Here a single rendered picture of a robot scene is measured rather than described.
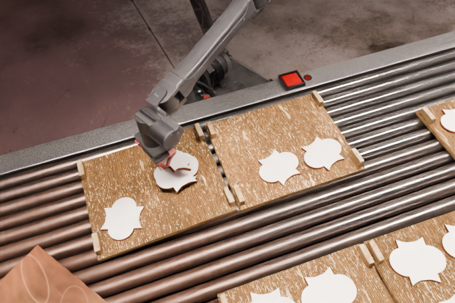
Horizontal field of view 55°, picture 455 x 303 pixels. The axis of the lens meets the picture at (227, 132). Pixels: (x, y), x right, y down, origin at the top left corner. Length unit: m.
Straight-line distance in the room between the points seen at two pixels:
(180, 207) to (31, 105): 2.03
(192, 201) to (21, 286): 0.49
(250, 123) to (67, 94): 1.88
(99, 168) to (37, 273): 0.40
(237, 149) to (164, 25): 2.22
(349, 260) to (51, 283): 0.75
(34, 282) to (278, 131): 0.83
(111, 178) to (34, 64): 2.16
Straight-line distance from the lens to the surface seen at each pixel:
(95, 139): 1.54
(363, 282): 1.23
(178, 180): 1.31
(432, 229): 1.35
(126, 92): 3.01
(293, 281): 1.20
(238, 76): 2.64
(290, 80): 1.63
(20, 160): 1.59
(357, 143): 1.48
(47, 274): 1.19
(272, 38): 3.31
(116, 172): 1.41
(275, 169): 1.34
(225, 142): 1.42
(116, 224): 1.30
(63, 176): 1.48
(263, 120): 1.48
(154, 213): 1.30
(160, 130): 1.07
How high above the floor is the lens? 2.05
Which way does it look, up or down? 51 degrees down
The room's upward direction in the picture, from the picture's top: 4 degrees counter-clockwise
